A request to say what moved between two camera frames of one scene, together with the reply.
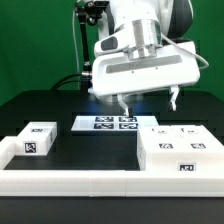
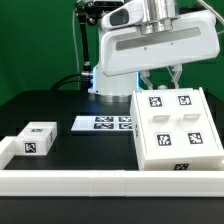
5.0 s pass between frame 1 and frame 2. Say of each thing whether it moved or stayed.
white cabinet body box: moved
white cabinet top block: stayed
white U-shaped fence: stayed
